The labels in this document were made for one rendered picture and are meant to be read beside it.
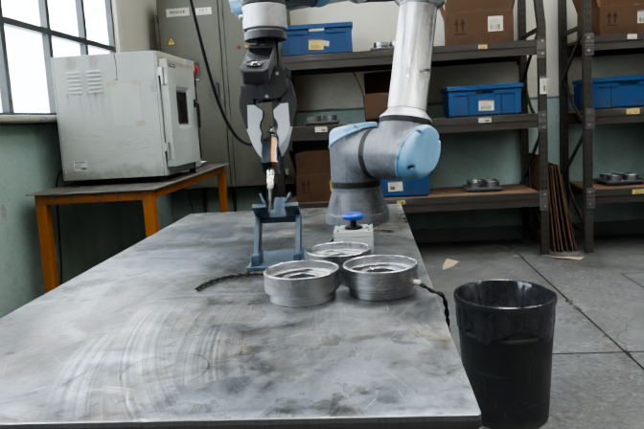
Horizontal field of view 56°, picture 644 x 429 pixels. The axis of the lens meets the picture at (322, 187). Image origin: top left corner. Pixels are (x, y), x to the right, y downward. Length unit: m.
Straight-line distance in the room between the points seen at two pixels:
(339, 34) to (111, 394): 3.95
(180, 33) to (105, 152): 1.90
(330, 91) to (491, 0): 1.39
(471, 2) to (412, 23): 3.11
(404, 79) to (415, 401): 0.89
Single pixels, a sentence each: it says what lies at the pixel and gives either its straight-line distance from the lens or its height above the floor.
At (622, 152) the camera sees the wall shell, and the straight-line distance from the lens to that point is 5.26.
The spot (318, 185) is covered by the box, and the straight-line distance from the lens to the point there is 4.39.
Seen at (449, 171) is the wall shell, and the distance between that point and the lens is 4.93.
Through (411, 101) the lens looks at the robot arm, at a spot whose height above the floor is 1.07.
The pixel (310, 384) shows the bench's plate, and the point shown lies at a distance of 0.60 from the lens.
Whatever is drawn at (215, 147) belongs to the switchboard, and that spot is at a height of 0.87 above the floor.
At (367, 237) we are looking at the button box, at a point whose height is 0.83.
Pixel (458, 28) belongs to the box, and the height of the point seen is 1.62.
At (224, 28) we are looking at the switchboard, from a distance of 4.80.
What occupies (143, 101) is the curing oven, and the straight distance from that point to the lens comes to 3.12.
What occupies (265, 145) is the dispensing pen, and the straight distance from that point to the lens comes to 1.02.
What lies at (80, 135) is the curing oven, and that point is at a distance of 3.25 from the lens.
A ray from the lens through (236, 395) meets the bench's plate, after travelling 0.59.
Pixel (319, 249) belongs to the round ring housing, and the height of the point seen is 0.83.
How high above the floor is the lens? 1.05
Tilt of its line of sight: 6 degrees down
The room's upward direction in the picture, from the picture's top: 3 degrees counter-clockwise
